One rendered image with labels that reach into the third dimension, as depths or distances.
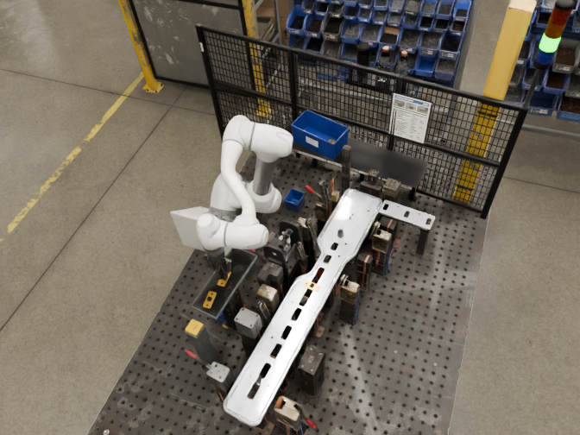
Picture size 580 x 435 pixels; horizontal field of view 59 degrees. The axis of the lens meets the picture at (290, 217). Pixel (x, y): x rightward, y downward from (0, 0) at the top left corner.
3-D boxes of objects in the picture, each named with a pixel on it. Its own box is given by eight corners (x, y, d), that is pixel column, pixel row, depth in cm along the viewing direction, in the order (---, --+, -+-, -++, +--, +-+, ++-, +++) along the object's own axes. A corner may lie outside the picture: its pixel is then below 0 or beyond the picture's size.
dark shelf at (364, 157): (414, 192, 286) (415, 187, 284) (274, 145, 316) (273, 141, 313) (427, 165, 297) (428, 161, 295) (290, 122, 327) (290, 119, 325)
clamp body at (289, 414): (303, 450, 235) (299, 427, 207) (275, 435, 240) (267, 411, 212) (313, 429, 241) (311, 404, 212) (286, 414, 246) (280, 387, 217)
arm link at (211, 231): (197, 250, 214) (227, 254, 212) (189, 229, 202) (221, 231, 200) (203, 230, 221) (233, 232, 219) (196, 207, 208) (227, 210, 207)
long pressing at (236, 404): (262, 432, 213) (262, 431, 212) (217, 407, 221) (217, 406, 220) (384, 200, 285) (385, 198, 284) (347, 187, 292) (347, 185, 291)
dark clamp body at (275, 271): (285, 318, 277) (279, 281, 247) (263, 308, 281) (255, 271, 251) (293, 301, 283) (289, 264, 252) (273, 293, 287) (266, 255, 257)
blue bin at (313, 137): (333, 160, 300) (333, 144, 290) (292, 141, 313) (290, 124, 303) (349, 143, 308) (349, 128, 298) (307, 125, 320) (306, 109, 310)
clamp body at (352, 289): (355, 330, 270) (357, 298, 243) (334, 320, 274) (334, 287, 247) (362, 315, 275) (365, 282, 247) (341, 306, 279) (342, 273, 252)
